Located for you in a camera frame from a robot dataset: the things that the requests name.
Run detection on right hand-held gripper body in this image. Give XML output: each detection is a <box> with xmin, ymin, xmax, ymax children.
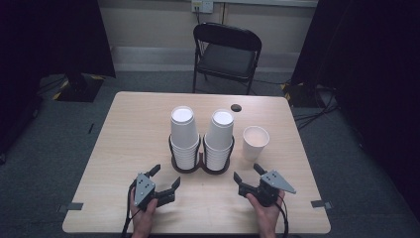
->
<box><xmin>237</xmin><ymin>170</ymin><xmax>297</xmax><ymax>208</ymax></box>

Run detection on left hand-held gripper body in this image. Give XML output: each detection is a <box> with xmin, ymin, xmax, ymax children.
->
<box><xmin>133</xmin><ymin>172</ymin><xmax>176</xmax><ymax>212</ymax></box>

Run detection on white disposable cup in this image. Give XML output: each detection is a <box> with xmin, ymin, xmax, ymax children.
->
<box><xmin>242</xmin><ymin>125</ymin><xmax>270</xmax><ymax>163</ymax></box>

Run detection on black double cup holder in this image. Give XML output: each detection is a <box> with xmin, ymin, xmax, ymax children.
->
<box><xmin>167</xmin><ymin>133</ymin><xmax>237</xmax><ymax>176</ymax></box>

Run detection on stack of white paper cups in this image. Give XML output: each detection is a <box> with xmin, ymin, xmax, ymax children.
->
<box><xmin>203</xmin><ymin>108</ymin><xmax>236</xmax><ymax>173</ymax></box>
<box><xmin>169</xmin><ymin>105</ymin><xmax>201</xmax><ymax>172</ymax></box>

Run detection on person's left hand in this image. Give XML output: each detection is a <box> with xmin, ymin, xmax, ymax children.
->
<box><xmin>129</xmin><ymin>189</ymin><xmax>159</xmax><ymax>238</ymax></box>

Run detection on person's right hand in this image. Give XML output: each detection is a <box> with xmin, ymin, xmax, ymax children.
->
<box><xmin>245</xmin><ymin>188</ymin><xmax>287</xmax><ymax>238</ymax></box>

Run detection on grey tape strip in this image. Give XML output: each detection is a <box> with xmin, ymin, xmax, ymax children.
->
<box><xmin>56</xmin><ymin>201</ymin><xmax>84</xmax><ymax>214</ymax></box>
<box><xmin>310</xmin><ymin>199</ymin><xmax>334</xmax><ymax>211</ymax></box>

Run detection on black stand base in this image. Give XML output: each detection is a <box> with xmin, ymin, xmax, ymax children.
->
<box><xmin>280</xmin><ymin>81</ymin><xmax>335</xmax><ymax>109</ymax></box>
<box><xmin>52</xmin><ymin>72</ymin><xmax>105</xmax><ymax>103</ymax></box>

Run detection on black folding chair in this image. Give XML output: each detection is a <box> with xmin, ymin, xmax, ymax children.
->
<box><xmin>192</xmin><ymin>22</ymin><xmax>263</xmax><ymax>96</ymax></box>

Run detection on dark curtain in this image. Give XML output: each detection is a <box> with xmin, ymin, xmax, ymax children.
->
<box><xmin>289</xmin><ymin>0</ymin><xmax>420</xmax><ymax>212</ymax></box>
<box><xmin>0</xmin><ymin>0</ymin><xmax>117</xmax><ymax>165</ymax></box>

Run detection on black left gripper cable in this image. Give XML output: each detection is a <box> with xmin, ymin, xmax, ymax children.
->
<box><xmin>120</xmin><ymin>179</ymin><xmax>138</xmax><ymax>238</ymax></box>

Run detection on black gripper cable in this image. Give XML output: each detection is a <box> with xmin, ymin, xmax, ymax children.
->
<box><xmin>274</xmin><ymin>193</ymin><xmax>290</xmax><ymax>238</ymax></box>
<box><xmin>120</xmin><ymin>179</ymin><xmax>138</xmax><ymax>238</ymax></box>

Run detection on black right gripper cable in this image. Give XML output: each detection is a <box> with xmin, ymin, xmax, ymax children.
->
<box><xmin>274</xmin><ymin>193</ymin><xmax>290</xmax><ymax>238</ymax></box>

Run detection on black floor cables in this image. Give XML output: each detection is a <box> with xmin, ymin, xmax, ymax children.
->
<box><xmin>292</xmin><ymin>84</ymin><xmax>341</xmax><ymax>132</ymax></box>

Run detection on white wall socket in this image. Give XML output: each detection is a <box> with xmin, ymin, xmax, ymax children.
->
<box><xmin>190</xmin><ymin>0</ymin><xmax>215</xmax><ymax>15</ymax></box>

